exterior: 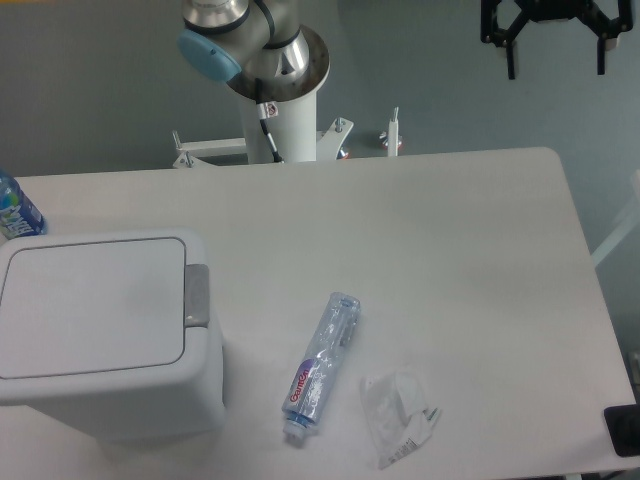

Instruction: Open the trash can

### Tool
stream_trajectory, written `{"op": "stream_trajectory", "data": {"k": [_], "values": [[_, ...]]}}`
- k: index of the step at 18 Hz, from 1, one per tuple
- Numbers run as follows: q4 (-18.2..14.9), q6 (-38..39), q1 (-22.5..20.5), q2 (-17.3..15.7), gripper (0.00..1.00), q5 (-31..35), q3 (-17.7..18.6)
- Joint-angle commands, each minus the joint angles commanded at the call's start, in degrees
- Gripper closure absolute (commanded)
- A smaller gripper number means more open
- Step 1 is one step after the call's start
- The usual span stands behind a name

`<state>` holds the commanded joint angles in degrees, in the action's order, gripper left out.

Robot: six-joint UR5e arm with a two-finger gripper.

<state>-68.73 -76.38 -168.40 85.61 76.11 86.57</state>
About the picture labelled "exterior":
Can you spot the white trash can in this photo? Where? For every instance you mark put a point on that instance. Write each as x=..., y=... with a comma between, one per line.
x=182, y=398

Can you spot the blue labelled water bottle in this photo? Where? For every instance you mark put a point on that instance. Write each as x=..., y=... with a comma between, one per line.
x=19, y=215

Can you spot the white frame at right edge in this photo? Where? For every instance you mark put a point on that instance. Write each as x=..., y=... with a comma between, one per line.
x=623, y=224

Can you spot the empty clear plastic bottle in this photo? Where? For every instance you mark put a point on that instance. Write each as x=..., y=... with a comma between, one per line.
x=317, y=372

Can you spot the grey lid push button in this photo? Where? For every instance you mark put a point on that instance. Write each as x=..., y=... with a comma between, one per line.
x=196, y=296

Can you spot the black phone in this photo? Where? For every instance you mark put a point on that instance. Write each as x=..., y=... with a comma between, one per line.
x=623, y=426

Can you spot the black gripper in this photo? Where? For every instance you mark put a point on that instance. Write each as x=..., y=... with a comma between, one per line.
x=607, y=29

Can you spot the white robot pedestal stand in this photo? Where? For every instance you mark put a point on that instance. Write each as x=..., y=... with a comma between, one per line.
x=277, y=98

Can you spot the white trash can lid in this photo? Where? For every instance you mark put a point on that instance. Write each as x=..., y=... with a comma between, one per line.
x=90, y=307

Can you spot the crumpled clear plastic wrapper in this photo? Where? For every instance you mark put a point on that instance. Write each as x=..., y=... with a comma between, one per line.
x=398, y=417

